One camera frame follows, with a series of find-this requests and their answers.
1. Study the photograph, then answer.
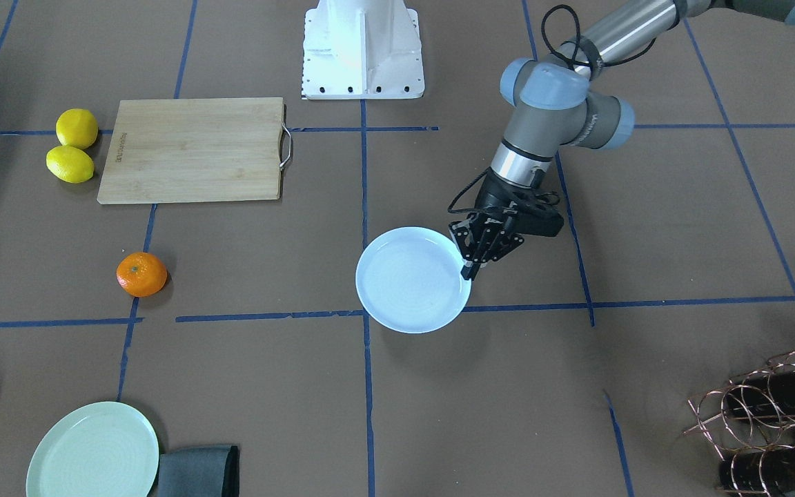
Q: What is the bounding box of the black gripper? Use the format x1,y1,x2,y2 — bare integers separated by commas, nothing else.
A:
449,170,565,281

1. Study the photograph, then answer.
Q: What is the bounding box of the white plate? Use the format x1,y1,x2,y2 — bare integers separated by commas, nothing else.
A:
355,226,472,334

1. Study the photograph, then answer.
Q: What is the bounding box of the orange fruit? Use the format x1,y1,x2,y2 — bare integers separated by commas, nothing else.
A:
115,252,168,297

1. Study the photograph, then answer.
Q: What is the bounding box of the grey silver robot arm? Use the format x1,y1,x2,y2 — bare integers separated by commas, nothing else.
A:
450,1,795,281

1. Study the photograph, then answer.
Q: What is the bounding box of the light green plate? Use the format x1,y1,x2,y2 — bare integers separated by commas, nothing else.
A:
25,402,160,496

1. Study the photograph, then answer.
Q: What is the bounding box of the wooden cutting board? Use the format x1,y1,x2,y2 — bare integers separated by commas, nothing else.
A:
97,97,293,205

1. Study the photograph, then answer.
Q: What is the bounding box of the dark grey folded cloth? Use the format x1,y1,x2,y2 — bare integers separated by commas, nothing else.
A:
157,445,240,496

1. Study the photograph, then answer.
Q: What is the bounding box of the lower yellow lemon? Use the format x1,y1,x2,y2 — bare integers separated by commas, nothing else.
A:
46,145,95,184

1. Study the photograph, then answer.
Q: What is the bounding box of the yellow lemon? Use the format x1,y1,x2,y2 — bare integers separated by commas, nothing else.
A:
55,109,100,150
46,145,95,184

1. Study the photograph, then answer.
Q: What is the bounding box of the upper yellow lemon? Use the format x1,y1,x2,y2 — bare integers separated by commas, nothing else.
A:
55,109,100,150

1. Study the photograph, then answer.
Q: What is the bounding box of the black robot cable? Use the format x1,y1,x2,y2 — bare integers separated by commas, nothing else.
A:
448,4,659,215

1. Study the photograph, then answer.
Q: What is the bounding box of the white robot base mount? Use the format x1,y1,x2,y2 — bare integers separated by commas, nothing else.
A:
301,1,426,101

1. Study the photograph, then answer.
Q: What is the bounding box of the copper wire basket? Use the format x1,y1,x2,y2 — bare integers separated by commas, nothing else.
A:
687,350,795,496

